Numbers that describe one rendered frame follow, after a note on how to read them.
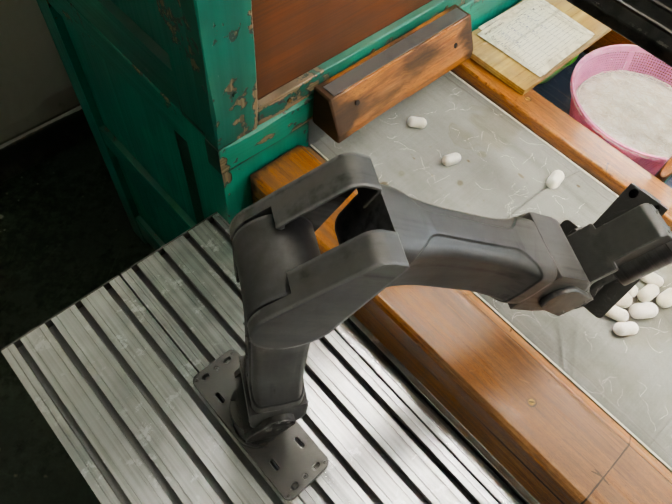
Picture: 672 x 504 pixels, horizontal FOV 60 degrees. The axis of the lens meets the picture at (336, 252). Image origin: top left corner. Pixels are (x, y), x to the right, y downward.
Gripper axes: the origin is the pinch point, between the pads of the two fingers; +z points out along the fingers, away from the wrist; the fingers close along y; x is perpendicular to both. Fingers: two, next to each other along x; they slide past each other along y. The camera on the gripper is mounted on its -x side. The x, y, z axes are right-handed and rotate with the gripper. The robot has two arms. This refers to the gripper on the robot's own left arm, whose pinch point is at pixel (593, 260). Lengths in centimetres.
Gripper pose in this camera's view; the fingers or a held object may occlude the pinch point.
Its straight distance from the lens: 80.2
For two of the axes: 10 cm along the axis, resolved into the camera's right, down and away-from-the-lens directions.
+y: -6.7, -6.6, 3.3
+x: -5.3, 7.5, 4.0
